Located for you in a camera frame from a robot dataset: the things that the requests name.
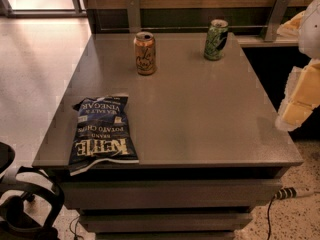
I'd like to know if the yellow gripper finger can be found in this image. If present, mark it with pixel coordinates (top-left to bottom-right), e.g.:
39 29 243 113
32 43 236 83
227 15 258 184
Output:
275 59 320 131
277 11 305 37

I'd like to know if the green soda can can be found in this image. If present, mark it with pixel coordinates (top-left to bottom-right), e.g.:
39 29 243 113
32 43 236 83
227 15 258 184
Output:
204 19 228 61

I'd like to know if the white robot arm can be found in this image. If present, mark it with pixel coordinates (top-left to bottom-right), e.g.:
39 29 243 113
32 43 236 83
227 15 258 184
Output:
275 0 320 131

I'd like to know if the orange LaCroix soda can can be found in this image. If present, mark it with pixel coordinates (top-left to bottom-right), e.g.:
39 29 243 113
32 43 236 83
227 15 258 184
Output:
134 32 157 75

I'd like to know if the blue Kettle chip bag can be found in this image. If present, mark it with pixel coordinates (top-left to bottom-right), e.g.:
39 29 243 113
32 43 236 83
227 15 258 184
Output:
69 96 139 176

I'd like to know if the white power strip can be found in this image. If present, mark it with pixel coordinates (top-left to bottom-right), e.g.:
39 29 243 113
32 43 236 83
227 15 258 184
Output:
274 187 314 200

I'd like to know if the grey drawer cabinet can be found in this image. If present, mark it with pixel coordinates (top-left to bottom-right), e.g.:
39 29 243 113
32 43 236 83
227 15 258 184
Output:
34 34 302 240

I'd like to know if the right metal wall bracket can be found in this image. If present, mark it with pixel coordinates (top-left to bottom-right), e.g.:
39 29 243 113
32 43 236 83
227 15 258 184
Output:
261 0 291 42

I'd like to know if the metal wall bracket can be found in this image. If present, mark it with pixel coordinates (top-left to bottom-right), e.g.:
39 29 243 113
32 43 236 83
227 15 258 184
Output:
261 0 291 42
126 0 141 33

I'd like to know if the black power cable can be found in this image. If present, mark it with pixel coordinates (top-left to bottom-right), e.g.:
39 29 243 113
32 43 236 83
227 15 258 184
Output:
265 197 276 240

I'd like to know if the left metal wall bracket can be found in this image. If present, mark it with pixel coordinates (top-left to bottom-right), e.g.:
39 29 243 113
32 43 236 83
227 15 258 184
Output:
126 0 141 33

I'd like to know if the metal window frame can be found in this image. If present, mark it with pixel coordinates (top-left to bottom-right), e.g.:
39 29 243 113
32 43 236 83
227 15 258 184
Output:
0 0 86 18

